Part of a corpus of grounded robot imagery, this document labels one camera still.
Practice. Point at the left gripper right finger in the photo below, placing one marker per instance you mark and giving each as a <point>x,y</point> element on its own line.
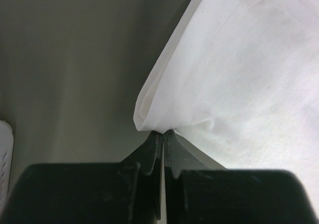
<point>197,194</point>

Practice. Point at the white t-shirt red print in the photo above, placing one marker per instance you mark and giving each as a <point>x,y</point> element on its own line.
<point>239,79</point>

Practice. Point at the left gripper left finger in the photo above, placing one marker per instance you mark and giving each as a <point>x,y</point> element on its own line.
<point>126,192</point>

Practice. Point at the white plastic laundry basket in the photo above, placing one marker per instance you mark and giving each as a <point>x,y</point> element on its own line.
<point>6,148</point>

